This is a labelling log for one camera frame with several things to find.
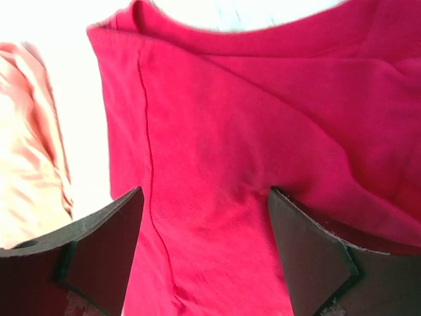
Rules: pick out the salmon pink t shirt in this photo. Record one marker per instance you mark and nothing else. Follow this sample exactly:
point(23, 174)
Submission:
point(36, 194)

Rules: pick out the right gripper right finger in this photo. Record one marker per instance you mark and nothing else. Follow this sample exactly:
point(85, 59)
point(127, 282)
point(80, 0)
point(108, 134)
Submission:
point(333, 269)

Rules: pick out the magenta polo shirt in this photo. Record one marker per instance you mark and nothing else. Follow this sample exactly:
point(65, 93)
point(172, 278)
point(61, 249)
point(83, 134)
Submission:
point(326, 108)

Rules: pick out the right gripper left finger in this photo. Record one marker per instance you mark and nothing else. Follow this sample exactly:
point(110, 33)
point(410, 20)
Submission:
point(81, 268)

